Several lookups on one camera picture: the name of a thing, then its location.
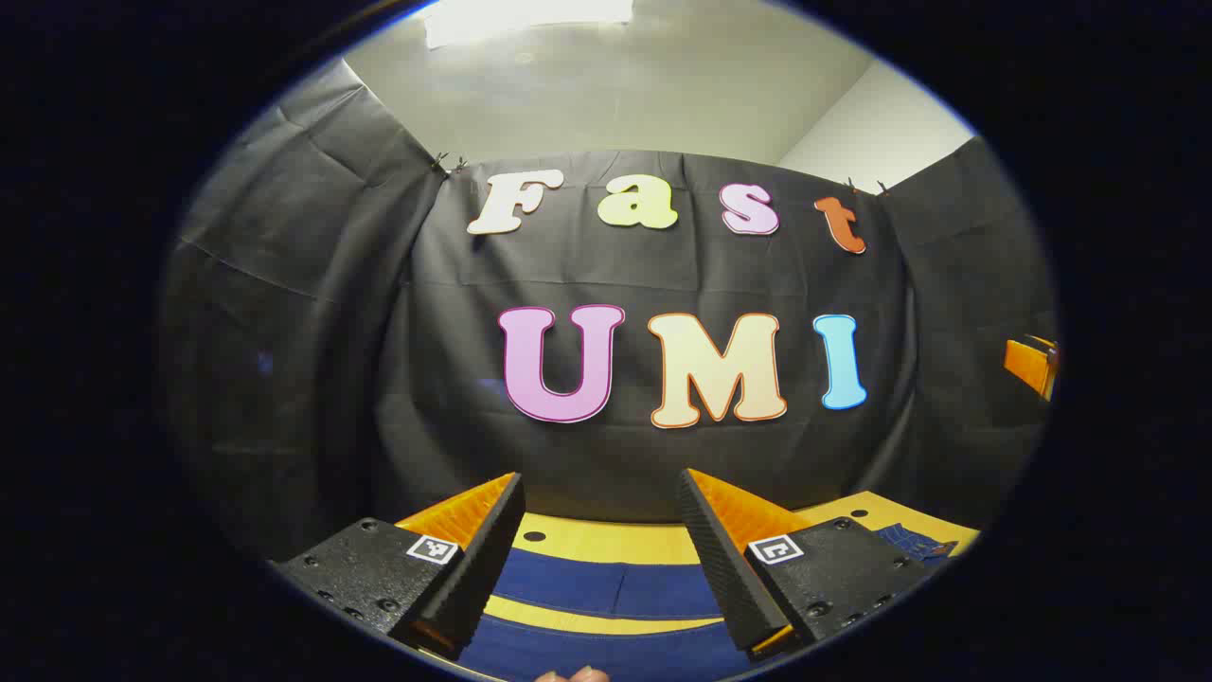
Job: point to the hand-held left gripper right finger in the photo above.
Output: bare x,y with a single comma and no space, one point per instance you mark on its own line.
724,568

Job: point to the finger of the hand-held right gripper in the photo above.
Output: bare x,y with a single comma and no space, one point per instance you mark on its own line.
1027,365

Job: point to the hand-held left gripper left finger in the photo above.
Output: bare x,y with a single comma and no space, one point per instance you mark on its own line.
478,568

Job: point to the blue denim jeans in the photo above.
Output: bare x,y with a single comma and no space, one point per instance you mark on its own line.
615,583

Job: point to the black backdrop cloth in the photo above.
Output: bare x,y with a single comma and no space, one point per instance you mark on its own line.
360,379

